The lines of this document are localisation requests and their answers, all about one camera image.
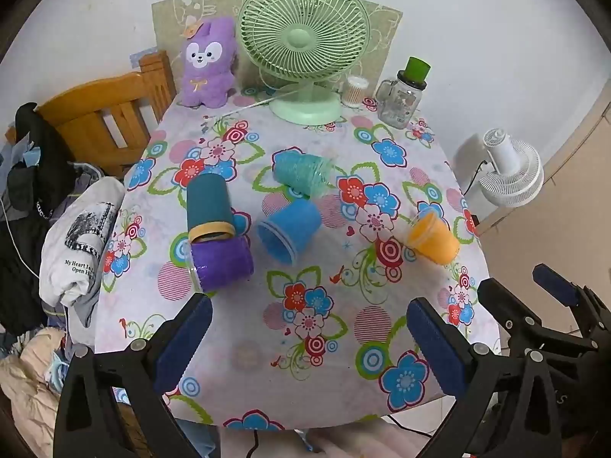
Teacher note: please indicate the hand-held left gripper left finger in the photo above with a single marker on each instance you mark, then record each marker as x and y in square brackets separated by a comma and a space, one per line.
[184, 338]

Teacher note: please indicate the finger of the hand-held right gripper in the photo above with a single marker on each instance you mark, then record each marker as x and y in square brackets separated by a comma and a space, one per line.
[553, 280]
[499, 300]

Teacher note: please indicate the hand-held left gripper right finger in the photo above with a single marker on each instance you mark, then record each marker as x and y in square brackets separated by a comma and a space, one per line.
[437, 343]

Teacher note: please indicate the purple cup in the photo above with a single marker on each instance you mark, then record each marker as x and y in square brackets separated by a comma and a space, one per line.
[222, 262]

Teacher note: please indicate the orange cup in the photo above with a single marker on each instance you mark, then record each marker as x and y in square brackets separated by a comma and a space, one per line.
[434, 241]

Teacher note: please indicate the dark teal cup yellow band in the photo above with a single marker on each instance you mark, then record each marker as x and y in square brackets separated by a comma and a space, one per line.
[207, 200]

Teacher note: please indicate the blue cup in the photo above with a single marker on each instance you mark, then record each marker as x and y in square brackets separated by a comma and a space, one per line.
[291, 229]

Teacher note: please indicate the clear teal cup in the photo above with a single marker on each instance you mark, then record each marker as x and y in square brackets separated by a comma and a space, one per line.
[298, 171]

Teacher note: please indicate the floral tablecloth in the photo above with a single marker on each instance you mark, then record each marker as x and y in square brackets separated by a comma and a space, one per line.
[267, 324]

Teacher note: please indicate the white floor fan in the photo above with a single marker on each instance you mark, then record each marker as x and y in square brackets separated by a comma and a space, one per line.
[513, 171]

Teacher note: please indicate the white printed shirt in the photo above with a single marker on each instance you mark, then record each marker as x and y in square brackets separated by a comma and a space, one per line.
[71, 248]

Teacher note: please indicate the beige cloth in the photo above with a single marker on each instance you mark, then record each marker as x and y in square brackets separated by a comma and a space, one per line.
[28, 381]

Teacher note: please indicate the glass jar with green lid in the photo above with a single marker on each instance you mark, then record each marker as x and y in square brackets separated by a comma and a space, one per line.
[398, 98]

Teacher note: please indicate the black garment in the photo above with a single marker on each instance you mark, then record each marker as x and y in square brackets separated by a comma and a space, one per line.
[38, 162]

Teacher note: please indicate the wooden chair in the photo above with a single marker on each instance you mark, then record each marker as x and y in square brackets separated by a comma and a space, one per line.
[95, 105]

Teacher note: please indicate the cotton swab container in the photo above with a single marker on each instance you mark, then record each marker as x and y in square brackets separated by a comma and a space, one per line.
[354, 91]

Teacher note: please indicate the purple plush toy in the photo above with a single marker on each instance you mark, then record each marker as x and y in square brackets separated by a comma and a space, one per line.
[205, 57]

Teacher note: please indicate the green desk fan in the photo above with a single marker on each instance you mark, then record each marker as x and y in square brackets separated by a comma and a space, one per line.
[300, 38]

